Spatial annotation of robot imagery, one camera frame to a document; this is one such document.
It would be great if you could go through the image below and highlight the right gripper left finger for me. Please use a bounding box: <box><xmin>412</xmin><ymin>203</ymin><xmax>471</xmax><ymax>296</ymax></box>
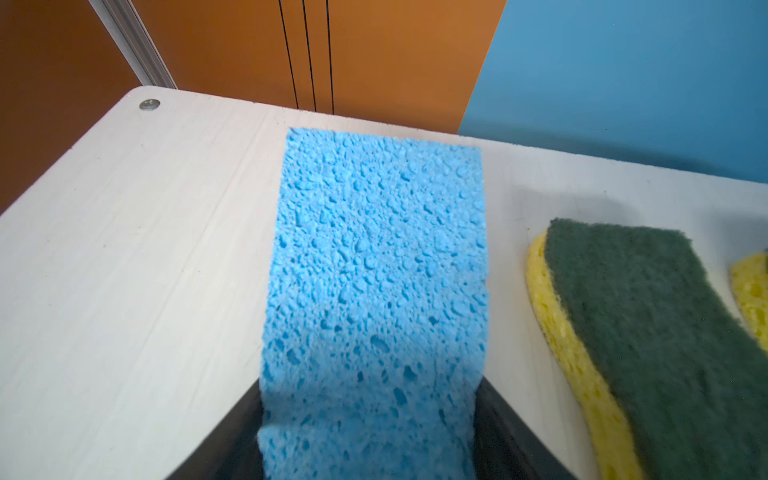
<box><xmin>167</xmin><ymin>381</ymin><xmax>266</xmax><ymax>480</ymax></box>

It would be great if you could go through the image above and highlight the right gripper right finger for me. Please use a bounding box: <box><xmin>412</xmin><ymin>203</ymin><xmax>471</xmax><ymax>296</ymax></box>
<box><xmin>473</xmin><ymin>377</ymin><xmax>575</xmax><ymax>480</ymax></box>

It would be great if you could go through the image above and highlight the blue sponge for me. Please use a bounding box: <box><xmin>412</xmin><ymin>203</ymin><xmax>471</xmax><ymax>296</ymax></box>
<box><xmin>257</xmin><ymin>128</ymin><xmax>489</xmax><ymax>479</ymax></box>

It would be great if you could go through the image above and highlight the green yellow wavy sponge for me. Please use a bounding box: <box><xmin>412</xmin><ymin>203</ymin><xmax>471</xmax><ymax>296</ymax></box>
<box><xmin>729</xmin><ymin>251</ymin><xmax>767</xmax><ymax>351</ymax></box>

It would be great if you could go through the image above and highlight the white two-tier shelf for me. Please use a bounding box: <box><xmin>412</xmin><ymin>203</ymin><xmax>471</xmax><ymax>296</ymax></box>
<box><xmin>1</xmin><ymin>87</ymin><xmax>767</xmax><ymax>479</ymax></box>

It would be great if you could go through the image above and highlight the left aluminium corner post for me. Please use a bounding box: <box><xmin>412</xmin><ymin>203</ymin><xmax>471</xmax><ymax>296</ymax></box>
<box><xmin>89</xmin><ymin>0</ymin><xmax>177</xmax><ymax>89</ymax></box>

